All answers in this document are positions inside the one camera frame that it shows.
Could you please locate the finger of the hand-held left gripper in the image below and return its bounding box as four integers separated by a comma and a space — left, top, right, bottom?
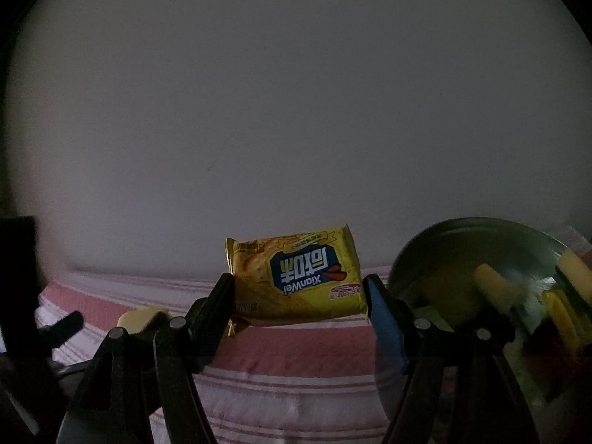
39, 311, 85, 347

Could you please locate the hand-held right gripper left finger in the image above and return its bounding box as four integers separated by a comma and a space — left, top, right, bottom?
55, 273, 236, 444

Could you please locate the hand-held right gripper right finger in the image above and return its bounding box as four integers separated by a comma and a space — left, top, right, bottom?
362, 274, 542, 444

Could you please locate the yellow sponge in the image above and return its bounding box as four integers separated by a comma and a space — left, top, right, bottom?
474, 263, 523, 315
555, 250, 592, 303
117, 306, 169, 334

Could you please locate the yellow cracker packet blue print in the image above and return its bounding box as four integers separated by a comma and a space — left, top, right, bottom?
225, 224, 369, 338

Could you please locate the round metal cookie tin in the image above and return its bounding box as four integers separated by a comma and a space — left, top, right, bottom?
376, 217, 592, 431

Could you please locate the pink striped tablecloth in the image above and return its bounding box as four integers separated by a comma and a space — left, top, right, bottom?
34, 226, 592, 444

